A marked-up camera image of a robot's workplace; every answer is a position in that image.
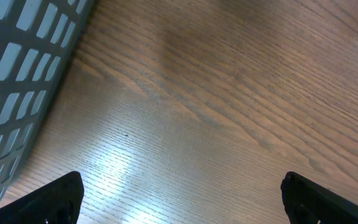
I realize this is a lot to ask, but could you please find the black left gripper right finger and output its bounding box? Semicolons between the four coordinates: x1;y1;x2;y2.
280;171;358;224

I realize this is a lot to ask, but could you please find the grey plastic mesh basket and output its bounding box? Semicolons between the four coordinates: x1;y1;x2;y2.
0;0;94;201

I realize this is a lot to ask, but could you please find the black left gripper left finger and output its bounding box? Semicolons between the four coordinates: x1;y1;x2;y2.
0;171;85;224

